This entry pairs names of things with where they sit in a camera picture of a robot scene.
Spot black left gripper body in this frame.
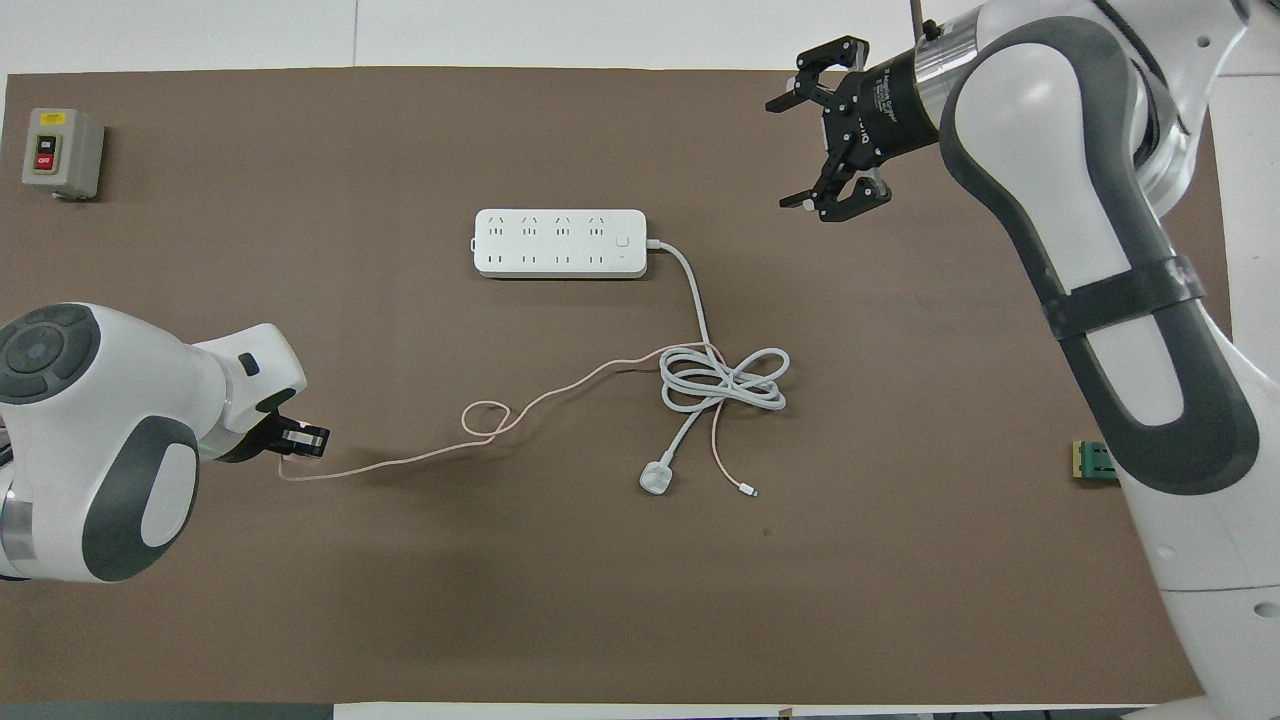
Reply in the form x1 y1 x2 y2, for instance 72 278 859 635
216 394 300 464

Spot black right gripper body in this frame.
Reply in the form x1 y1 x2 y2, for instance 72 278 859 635
821 44 942 177

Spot pink charging cable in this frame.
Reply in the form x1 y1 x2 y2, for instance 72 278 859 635
277 342 760 499

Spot white power strip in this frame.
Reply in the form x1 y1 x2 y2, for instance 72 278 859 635
472 207 650 281

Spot brown table mat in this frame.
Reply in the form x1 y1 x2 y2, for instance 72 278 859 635
0 67 1234 707

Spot green circuit board module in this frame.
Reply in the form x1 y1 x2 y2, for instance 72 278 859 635
1071 439 1122 485

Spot white power cord with plug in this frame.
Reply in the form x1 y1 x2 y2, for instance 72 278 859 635
638 237 792 497

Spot grey push-button switch box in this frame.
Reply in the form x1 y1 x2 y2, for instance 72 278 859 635
21 106 107 202

